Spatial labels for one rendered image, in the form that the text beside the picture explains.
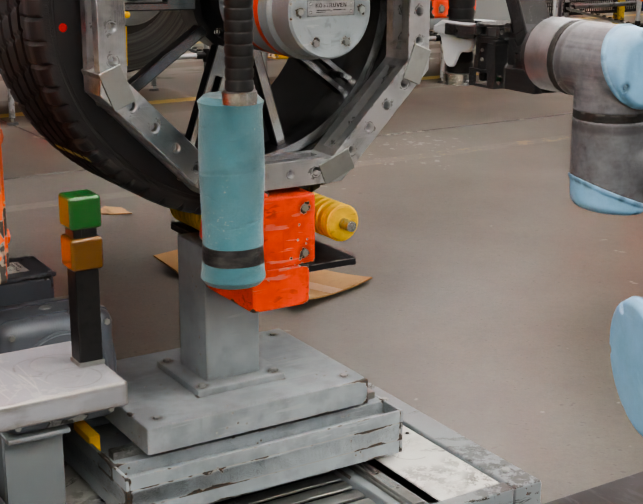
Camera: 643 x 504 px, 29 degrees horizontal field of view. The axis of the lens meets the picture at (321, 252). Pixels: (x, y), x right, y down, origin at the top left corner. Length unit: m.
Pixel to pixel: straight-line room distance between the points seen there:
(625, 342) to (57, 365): 0.68
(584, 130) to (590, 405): 1.21
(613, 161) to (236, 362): 0.83
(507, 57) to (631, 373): 0.52
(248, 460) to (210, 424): 0.08
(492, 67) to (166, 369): 0.81
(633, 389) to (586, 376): 1.50
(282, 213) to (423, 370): 0.99
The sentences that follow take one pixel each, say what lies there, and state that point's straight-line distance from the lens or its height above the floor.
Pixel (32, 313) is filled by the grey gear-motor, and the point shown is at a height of 0.41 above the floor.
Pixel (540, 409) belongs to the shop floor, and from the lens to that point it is 2.59.
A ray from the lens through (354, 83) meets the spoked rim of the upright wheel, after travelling 2.00.
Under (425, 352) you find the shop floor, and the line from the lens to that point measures 2.87.
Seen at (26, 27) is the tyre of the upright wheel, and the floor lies 0.82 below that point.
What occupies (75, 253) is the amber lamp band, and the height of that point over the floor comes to 0.59.
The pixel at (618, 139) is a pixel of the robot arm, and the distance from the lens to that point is 1.48.
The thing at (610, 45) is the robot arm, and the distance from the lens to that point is 1.47.
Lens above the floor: 0.99
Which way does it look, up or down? 16 degrees down
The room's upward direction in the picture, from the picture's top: straight up
